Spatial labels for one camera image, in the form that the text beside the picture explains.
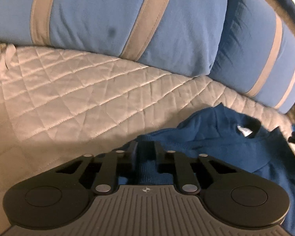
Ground dark blue sweatshirt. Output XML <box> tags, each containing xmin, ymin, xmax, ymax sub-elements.
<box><xmin>135</xmin><ymin>104</ymin><xmax>295</xmax><ymax>235</ymax></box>

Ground right blue striped pillow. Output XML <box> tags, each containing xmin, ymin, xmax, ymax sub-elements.
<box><xmin>209</xmin><ymin>0</ymin><xmax>295</xmax><ymax>113</ymax></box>

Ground blue striped pillow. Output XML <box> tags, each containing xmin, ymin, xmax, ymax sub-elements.
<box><xmin>209</xmin><ymin>0</ymin><xmax>295</xmax><ymax>113</ymax></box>
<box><xmin>0</xmin><ymin>0</ymin><xmax>227</xmax><ymax>77</ymax></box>

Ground grey quilted bedspread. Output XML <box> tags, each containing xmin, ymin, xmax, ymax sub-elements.
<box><xmin>0</xmin><ymin>44</ymin><xmax>292</xmax><ymax>234</ymax></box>

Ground left blue striped pillow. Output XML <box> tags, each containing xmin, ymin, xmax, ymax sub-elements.
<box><xmin>0</xmin><ymin>0</ymin><xmax>227</xmax><ymax>77</ymax></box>

